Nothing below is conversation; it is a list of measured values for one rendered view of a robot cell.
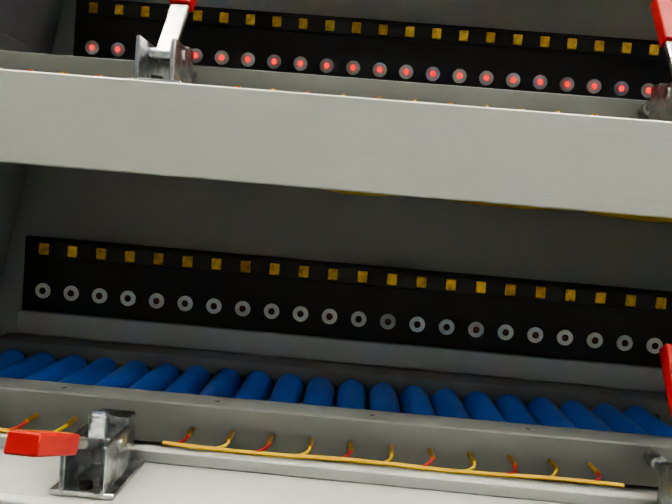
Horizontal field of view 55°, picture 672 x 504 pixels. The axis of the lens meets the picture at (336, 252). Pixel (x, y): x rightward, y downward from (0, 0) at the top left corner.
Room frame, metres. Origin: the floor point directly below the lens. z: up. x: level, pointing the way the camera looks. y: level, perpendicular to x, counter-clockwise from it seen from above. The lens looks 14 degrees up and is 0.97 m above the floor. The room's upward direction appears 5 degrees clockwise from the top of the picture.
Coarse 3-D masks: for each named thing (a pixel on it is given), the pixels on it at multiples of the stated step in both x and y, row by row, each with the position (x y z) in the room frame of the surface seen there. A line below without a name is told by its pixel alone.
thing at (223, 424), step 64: (0, 384) 0.35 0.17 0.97; (64, 384) 0.36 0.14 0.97; (192, 448) 0.34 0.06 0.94; (256, 448) 0.35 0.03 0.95; (320, 448) 0.35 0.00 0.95; (384, 448) 0.35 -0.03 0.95; (448, 448) 0.35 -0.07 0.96; (512, 448) 0.35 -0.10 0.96; (576, 448) 0.35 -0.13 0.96; (640, 448) 0.34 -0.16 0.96
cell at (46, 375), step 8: (64, 360) 0.42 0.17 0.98; (72, 360) 0.43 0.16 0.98; (80, 360) 0.43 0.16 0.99; (48, 368) 0.40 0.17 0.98; (56, 368) 0.41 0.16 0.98; (64, 368) 0.41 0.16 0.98; (72, 368) 0.42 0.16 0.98; (80, 368) 0.43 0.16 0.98; (32, 376) 0.38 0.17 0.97; (40, 376) 0.39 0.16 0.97; (48, 376) 0.39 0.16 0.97; (56, 376) 0.40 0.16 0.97; (64, 376) 0.41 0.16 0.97
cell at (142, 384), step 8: (160, 368) 0.42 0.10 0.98; (168, 368) 0.43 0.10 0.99; (176, 368) 0.44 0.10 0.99; (144, 376) 0.41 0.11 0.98; (152, 376) 0.40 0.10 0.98; (160, 376) 0.41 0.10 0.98; (168, 376) 0.42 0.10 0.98; (176, 376) 0.43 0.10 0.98; (136, 384) 0.39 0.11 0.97; (144, 384) 0.39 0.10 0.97; (152, 384) 0.39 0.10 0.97; (160, 384) 0.40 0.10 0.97; (168, 384) 0.41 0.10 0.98
